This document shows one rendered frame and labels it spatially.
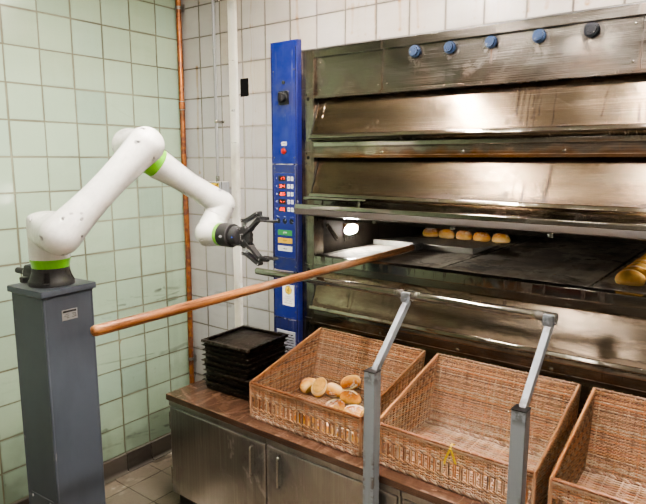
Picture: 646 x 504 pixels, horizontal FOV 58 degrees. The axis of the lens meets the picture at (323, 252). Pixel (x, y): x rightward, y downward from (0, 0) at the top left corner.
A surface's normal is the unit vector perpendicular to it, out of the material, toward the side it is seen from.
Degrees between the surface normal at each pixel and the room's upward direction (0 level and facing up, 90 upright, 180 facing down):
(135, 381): 90
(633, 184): 70
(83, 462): 90
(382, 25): 90
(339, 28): 90
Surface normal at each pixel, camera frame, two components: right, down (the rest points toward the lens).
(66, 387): 0.83, 0.08
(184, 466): -0.61, 0.12
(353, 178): -0.57, -0.22
